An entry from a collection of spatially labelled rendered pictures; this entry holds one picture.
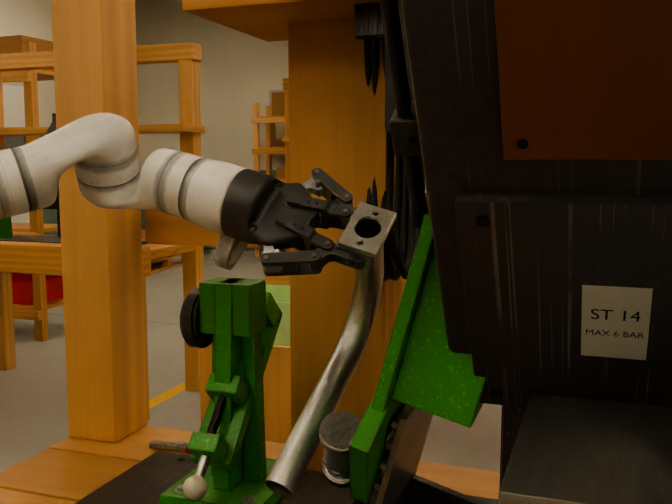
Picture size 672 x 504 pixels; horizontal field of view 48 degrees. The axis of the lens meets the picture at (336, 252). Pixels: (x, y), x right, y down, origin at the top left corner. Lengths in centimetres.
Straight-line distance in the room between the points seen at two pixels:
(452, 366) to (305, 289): 45
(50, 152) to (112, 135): 7
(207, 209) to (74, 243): 48
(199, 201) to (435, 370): 31
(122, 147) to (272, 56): 1093
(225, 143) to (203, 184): 1122
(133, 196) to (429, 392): 40
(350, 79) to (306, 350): 37
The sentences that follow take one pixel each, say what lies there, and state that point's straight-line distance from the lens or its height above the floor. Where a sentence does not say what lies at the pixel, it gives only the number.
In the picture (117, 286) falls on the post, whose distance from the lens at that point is 122.
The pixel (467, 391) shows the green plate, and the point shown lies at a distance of 64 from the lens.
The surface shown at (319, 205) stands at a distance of 78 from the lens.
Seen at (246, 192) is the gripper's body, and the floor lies 128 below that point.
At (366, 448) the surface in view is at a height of 109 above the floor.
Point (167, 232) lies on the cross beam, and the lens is 125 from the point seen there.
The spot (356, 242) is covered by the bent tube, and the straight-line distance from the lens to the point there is 73.
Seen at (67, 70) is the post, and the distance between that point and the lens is 124.
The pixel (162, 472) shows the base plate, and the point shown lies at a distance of 109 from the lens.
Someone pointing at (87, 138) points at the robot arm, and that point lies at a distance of 85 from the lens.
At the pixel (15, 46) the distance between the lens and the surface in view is 625.
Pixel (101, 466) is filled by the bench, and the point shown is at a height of 88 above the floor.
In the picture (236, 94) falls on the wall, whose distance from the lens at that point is 1196.
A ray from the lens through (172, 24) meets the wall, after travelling 1263.
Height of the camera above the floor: 131
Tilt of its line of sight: 6 degrees down
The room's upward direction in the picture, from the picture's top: straight up
